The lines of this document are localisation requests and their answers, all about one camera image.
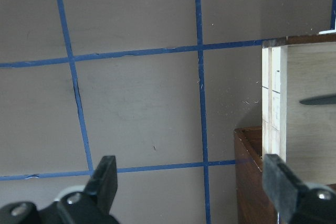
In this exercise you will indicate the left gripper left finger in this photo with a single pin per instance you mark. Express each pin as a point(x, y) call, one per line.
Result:
point(93, 204)

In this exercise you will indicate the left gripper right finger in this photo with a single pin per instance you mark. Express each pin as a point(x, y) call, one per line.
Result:
point(295, 200)

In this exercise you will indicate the open wooden drawer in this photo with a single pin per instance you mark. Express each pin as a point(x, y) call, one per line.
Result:
point(298, 104)

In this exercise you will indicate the dark brown wooden cabinet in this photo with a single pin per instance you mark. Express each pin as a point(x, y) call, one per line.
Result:
point(253, 204)

